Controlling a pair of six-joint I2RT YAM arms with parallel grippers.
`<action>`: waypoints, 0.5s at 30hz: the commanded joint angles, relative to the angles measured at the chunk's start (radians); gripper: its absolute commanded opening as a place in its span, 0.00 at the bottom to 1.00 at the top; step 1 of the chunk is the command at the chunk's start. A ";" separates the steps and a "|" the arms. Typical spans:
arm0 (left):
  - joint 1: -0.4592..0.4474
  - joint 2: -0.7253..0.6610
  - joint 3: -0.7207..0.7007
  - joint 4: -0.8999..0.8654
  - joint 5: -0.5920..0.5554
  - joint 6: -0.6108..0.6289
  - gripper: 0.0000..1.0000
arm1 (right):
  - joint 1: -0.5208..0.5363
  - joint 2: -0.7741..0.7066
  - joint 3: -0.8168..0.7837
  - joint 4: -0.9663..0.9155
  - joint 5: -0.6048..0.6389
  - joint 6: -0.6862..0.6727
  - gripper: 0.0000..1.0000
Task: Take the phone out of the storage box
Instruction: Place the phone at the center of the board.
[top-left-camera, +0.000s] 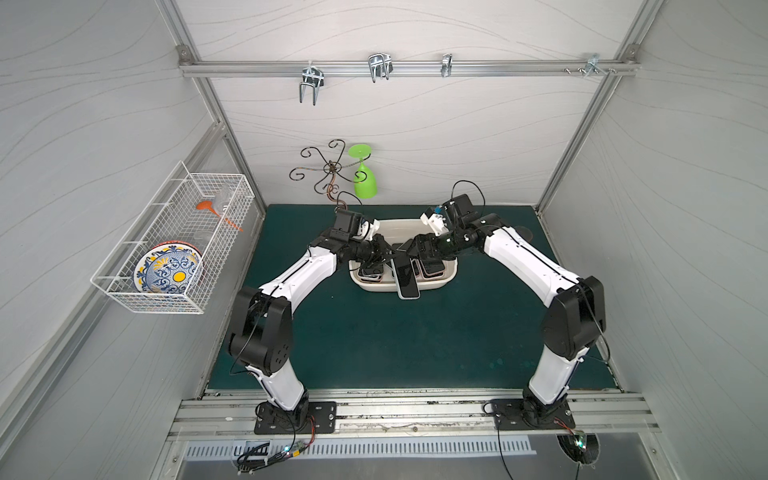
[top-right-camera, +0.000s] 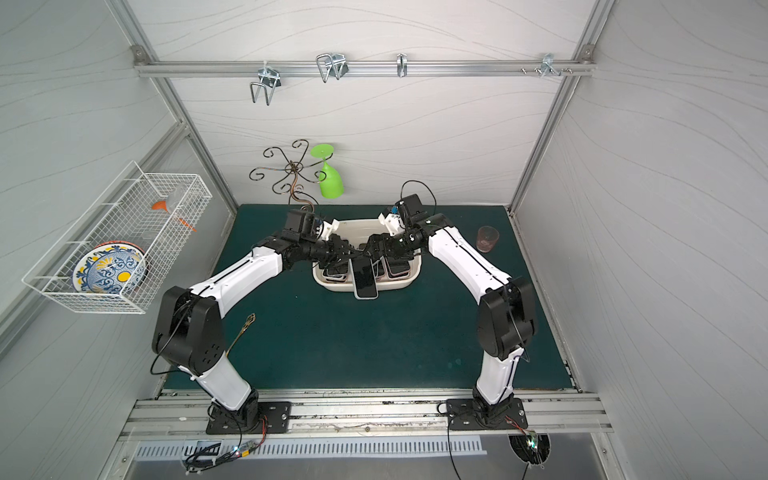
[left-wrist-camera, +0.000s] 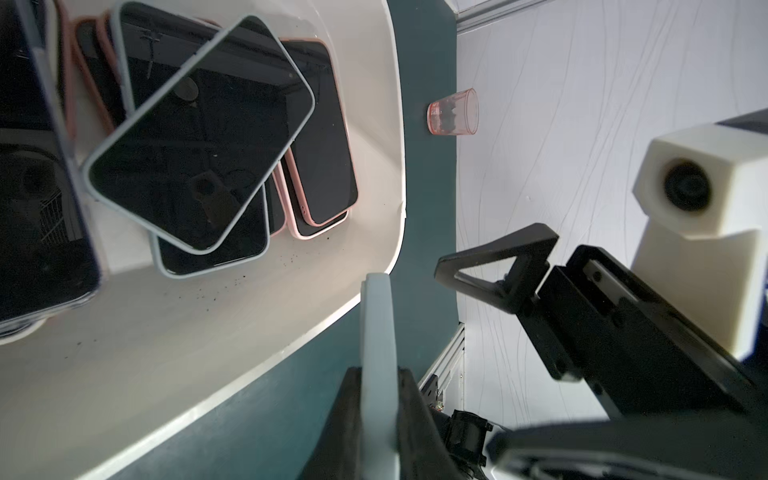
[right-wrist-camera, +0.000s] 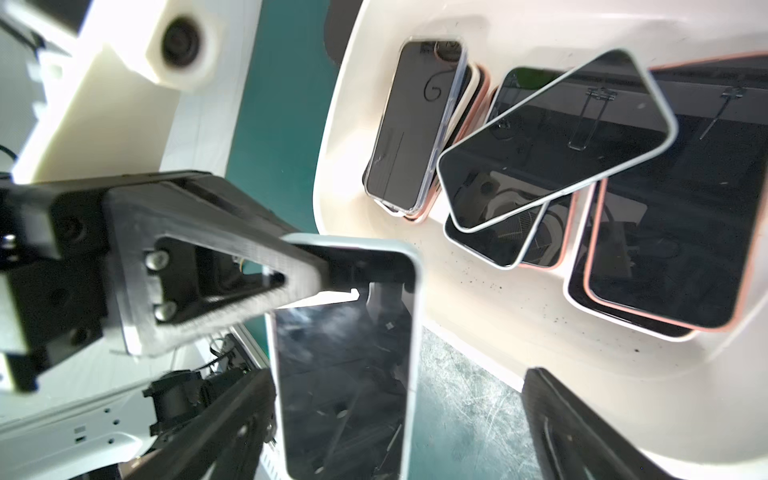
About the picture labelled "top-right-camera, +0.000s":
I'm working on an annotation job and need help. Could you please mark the gold fork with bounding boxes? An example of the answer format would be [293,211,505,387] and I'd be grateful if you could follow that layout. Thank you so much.
[227,313,256,355]

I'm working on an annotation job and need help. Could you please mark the metal double hook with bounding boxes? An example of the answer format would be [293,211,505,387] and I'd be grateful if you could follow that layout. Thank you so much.
[249,64,282,106]

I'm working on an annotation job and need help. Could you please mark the colourful patterned plate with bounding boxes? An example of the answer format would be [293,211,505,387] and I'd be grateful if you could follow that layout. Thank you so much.
[71,242,147,295]

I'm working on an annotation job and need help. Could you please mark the white plastic storage box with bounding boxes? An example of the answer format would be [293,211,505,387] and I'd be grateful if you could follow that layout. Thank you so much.
[312,219,422,293]

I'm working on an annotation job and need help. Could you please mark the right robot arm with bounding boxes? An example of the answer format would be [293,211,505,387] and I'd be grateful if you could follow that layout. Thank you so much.
[377,209,536,429]

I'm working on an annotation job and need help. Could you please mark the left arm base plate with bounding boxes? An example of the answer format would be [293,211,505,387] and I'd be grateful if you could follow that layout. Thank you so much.
[205,402,292,435]

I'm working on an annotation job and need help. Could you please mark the left base cable bundle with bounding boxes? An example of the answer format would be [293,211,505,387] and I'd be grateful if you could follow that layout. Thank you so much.
[181,413,269,475]

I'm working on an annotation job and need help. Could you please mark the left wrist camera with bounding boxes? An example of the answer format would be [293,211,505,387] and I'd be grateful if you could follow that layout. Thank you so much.
[281,210,322,243]

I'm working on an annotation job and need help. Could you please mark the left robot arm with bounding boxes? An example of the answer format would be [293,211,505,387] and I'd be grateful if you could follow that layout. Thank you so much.
[151,234,355,432]

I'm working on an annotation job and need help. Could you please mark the round black puck device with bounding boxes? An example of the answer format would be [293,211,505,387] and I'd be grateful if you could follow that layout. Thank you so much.
[508,432,551,465]

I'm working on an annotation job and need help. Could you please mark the phone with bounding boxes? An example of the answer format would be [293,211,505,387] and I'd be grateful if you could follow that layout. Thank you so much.
[350,256,378,300]
[384,257,411,280]
[322,262,349,283]

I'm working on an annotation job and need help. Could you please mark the aluminium cross rail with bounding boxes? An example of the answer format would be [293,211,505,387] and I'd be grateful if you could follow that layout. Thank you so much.
[134,57,597,80]

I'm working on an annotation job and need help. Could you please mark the white wire basket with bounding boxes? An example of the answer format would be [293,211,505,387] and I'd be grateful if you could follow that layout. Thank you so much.
[22,162,212,314]

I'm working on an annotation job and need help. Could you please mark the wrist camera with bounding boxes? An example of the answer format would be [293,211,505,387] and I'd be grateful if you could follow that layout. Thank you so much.
[281,210,322,243]
[393,194,429,228]

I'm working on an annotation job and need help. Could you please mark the brown translucent cup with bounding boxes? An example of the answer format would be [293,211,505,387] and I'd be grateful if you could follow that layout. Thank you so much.
[476,225,500,253]

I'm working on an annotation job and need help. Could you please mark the black wire cup stand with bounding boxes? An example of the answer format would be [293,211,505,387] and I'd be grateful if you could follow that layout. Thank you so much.
[248,139,327,212]

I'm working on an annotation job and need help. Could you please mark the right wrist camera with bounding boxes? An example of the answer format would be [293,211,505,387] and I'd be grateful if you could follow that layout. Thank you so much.
[393,194,429,228]

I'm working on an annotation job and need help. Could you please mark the white vent strip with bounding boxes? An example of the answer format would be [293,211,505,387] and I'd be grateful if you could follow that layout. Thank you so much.
[133,435,487,461]

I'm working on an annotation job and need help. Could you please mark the small metal hook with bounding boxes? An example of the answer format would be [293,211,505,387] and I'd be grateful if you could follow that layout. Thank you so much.
[396,53,408,78]

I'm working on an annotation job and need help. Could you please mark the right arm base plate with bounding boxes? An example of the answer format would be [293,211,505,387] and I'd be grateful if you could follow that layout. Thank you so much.
[445,396,528,431]

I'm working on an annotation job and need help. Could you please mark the green plastic goblet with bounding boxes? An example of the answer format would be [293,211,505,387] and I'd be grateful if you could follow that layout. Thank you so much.
[310,144,344,199]

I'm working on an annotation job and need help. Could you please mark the metal bracket hook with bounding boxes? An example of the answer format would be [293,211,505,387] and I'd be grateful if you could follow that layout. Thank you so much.
[520,53,573,78]

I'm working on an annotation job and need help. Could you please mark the metal clip hook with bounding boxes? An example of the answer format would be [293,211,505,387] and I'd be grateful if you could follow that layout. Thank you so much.
[315,53,349,83]

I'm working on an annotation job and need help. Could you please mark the aluminium front rail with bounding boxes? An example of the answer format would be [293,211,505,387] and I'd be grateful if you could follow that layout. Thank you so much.
[119,388,613,441]

